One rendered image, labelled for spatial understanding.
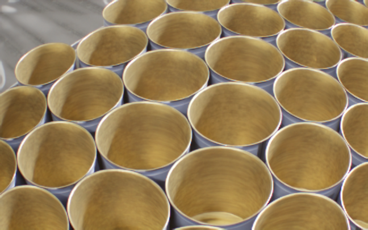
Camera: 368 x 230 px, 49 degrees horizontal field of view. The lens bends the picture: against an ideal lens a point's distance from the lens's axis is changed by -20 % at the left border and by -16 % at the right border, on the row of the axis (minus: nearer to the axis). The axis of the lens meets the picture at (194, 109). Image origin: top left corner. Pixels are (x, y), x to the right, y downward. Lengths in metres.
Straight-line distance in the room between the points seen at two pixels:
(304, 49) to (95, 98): 0.21
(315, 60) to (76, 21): 0.31
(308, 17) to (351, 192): 0.25
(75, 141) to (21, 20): 0.33
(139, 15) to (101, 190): 0.25
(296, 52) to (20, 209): 0.31
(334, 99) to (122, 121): 0.18
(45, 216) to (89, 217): 0.04
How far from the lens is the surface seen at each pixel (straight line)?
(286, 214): 0.32
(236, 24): 0.50
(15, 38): 0.62
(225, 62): 0.44
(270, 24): 0.49
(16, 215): 0.34
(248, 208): 0.36
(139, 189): 0.32
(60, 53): 0.45
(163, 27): 0.47
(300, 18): 0.53
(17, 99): 0.41
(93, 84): 0.41
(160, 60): 0.42
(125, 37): 0.46
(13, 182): 0.33
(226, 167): 0.34
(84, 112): 0.43
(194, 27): 0.47
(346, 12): 0.57
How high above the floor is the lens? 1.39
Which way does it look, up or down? 43 degrees down
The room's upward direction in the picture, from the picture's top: 2 degrees clockwise
